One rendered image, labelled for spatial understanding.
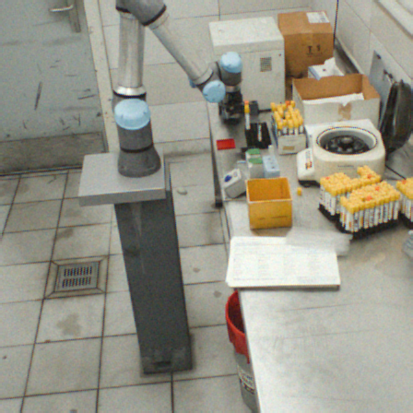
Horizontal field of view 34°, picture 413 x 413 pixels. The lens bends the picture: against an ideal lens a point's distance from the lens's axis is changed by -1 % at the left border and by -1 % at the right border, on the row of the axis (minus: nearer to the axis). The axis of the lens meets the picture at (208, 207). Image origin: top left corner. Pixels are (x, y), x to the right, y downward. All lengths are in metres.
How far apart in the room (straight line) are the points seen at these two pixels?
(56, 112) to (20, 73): 0.31
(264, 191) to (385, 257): 0.45
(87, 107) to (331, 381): 2.87
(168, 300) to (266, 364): 1.01
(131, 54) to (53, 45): 1.74
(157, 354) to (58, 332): 0.56
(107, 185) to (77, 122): 1.93
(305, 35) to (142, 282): 1.32
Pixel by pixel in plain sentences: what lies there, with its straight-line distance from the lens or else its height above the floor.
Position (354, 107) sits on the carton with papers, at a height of 0.99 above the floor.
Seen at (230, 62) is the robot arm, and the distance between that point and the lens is 2.39.
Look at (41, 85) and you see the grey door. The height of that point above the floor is 0.58.
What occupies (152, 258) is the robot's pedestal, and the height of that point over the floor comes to 0.59.
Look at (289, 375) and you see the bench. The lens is 1.63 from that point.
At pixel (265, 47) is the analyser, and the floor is 1.14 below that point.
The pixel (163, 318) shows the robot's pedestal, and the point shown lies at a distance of 2.66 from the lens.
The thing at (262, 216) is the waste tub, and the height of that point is 0.92.
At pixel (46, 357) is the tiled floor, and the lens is 3.05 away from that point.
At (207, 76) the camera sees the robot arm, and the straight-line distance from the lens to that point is 2.26.
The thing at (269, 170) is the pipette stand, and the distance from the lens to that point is 2.18.
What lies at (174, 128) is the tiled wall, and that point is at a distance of 4.26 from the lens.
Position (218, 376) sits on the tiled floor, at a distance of 2.83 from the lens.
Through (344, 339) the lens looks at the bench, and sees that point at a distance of 1.72.
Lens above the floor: 2.08
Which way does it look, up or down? 33 degrees down
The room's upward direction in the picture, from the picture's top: 5 degrees counter-clockwise
